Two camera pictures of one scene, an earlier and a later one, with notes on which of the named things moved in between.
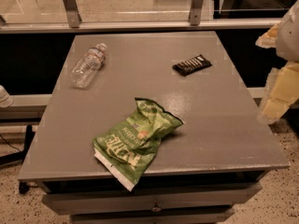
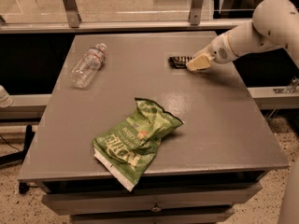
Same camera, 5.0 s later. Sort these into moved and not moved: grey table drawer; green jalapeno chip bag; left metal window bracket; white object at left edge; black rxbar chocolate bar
Moved: black rxbar chocolate bar
Not moved: green jalapeno chip bag; grey table drawer; left metal window bracket; white object at left edge
